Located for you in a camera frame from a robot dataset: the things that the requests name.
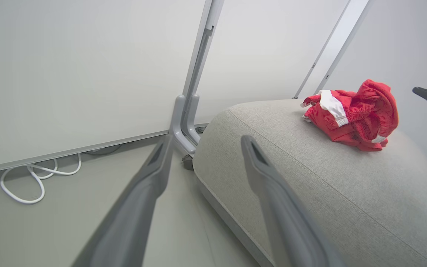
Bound grey partition foot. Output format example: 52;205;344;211
181;95;203;146
169;95;198;155

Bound grey fabric sofa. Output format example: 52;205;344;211
193;98;427;267

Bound white looped power cable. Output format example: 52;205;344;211
0;153;82;205

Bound red shorts with white stripe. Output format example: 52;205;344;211
302;79;399;152

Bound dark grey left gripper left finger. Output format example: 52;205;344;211
71;134;174;267

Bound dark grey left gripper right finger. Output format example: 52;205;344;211
241;135;345;267

